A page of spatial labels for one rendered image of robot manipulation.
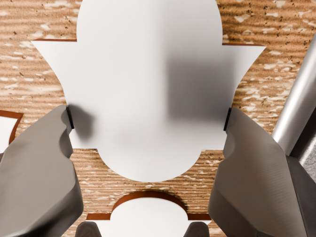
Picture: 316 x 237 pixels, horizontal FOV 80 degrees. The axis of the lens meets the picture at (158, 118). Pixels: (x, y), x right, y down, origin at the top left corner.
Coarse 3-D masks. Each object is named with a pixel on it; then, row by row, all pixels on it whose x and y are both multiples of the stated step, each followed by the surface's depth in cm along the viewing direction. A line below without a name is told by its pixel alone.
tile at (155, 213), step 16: (144, 192) 18; (160, 192) 18; (112, 208) 19; (128, 208) 18; (144, 208) 18; (160, 208) 18; (176, 208) 18; (112, 224) 19; (128, 224) 19; (144, 224) 19; (160, 224) 19; (176, 224) 20
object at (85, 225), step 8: (80, 224) 5; (88, 224) 5; (96, 224) 5; (192, 224) 5; (200, 224) 5; (80, 232) 5; (88, 232) 5; (96, 232) 5; (192, 232) 5; (200, 232) 5; (208, 232) 5
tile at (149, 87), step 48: (96, 0) 9; (144, 0) 9; (192, 0) 9; (48, 48) 10; (96, 48) 10; (144, 48) 10; (192, 48) 10; (240, 48) 10; (96, 96) 12; (144, 96) 12; (192, 96) 12; (96, 144) 14; (144, 144) 14; (192, 144) 14
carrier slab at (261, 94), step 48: (0, 0) 10; (48, 0) 10; (240, 0) 10; (288, 0) 10; (0, 48) 11; (288, 48) 11; (0, 96) 13; (48, 96) 13; (240, 96) 13; (96, 192) 18; (192, 192) 18
